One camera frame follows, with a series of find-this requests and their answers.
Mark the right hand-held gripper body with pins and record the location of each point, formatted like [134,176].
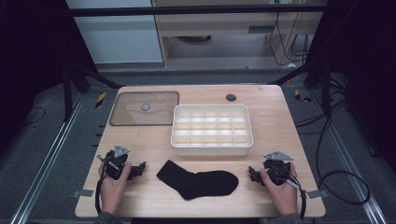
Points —
[277,171]

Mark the black sock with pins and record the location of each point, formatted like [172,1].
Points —
[202,183]

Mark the white divided storage box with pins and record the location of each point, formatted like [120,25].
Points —
[211,149]

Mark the person's right hand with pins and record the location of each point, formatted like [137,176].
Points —
[281,197]

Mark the white cabinet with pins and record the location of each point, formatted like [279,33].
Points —
[118,37]

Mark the person's left hand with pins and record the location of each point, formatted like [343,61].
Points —
[112,194]

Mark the clear lid with round knob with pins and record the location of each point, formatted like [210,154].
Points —
[155,113]

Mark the yellow black floor tape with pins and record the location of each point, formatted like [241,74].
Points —
[301,97]
[100,100]

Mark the dark curtain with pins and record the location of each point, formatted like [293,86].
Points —
[31,62]
[367,62]

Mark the light wooden cabinet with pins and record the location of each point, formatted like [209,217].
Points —
[218,21]

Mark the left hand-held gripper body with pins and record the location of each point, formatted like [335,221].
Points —
[115,163]

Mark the aluminium floor rail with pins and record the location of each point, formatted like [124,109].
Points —
[348,161]
[46,161]

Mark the grey tape strip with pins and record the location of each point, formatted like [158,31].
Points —
[317,194]
[83,193]

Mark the black horizontal frame bar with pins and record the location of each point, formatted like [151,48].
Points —
[186,10]

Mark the black metal stand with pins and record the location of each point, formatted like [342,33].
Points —
[326,90]
[67,93]

